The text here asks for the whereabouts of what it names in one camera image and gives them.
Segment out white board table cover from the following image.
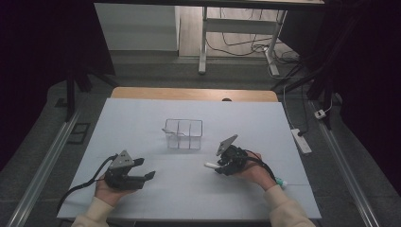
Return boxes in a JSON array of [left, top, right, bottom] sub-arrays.
[[56, 97, 323, 220]]

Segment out black metal stand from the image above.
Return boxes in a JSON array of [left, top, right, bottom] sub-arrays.
[[64, 62, 119, 122], [270, 56, 335, 131]]

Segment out white power strip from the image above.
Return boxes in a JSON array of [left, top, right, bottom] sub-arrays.
[[290, 128, 313, 155]]

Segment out aluminium rail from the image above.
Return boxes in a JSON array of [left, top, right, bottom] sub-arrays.
[[310, 100, 382, 227], [6, 110, 81, 227]]

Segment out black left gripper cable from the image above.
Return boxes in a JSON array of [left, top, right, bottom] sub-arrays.
[[56, 153, 118, 214]]

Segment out dark curtain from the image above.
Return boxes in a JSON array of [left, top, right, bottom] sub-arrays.
[[324, 0, 401, 197], [0, 0, 115, 173]]

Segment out person's right hand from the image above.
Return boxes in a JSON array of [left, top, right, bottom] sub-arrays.
[[235, 150, 277, 192]]

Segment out floor cables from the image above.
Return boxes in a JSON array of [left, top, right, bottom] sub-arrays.
[[206, 9, 301, 64]]

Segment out white cabinet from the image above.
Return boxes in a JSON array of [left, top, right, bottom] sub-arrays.
[[94, 3, 181, 52]]

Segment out white desk frame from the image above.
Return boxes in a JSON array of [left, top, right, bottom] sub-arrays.
[[198, 6, 288, 77]]

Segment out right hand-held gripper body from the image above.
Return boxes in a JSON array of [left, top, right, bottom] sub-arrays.
[[216, 134, 250, 177]]

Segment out clear plastic organizer box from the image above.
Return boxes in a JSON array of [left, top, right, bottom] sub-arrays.
[[162, 118, 204, 150]]

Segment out person's left hand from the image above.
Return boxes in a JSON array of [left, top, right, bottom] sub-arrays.
[[94, 174, 136, 208]]

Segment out wooden table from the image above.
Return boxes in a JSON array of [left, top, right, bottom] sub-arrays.
[[111, 86, 279, 103]]

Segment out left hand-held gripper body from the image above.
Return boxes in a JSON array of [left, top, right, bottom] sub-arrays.
[[103, 149, 147, 191]]

